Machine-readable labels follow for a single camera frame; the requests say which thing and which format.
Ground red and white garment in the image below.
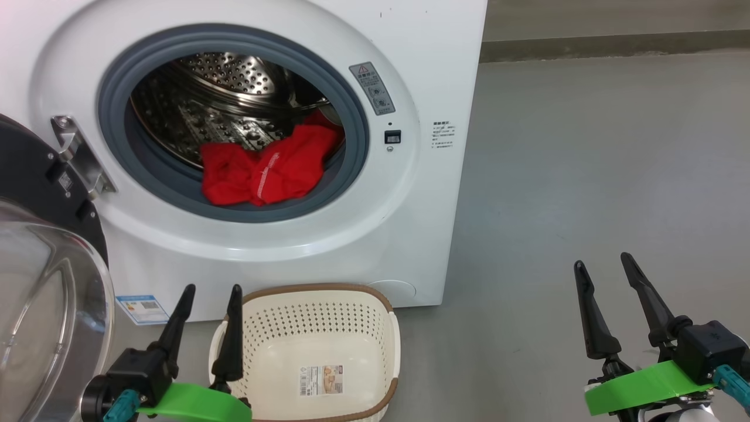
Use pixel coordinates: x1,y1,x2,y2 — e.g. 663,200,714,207
200,111,345,207

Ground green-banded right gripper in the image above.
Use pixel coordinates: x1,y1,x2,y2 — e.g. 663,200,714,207
574,253,718,422

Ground grey baseboard strip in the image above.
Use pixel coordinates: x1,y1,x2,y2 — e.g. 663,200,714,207
479,29,750,63

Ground white front-load washing machine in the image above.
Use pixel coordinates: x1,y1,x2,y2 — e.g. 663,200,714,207
0,0,488,325

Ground stainless steel washing machine drum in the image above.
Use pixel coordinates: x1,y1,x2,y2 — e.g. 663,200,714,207
130,52,346,171

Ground blue white energy label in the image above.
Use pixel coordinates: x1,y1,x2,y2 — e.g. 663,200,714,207
115,294,171,326

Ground round black glass washer door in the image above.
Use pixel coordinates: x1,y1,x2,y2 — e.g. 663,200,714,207
0,113,116,422

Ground teal left cable connector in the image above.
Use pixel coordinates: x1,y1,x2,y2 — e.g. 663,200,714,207
104,390,141,422

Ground round white filter cover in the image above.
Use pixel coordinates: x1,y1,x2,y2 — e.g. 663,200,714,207
366,280,417,305

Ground teal cable connector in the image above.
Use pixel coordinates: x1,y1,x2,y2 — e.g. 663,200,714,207
104,390,141,422
712,365,750,411

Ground teal right cable connector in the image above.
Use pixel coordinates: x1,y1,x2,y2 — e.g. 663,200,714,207
712,365,750,411

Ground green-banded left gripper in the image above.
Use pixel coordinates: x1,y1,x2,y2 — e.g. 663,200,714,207
136,284,253,422

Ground cream perforated laundry basket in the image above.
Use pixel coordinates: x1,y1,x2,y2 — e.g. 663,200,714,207
208,283,402,422

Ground steel door hinge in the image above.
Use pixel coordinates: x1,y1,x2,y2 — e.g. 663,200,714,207
50,115,117,200

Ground small printed text label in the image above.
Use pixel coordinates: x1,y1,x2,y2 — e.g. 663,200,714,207
432,121,456,150

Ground printed product label sticker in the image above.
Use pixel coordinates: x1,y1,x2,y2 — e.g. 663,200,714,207
299,364,344,397

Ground grey warning sticker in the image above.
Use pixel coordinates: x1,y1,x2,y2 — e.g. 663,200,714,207
349,62,396,116

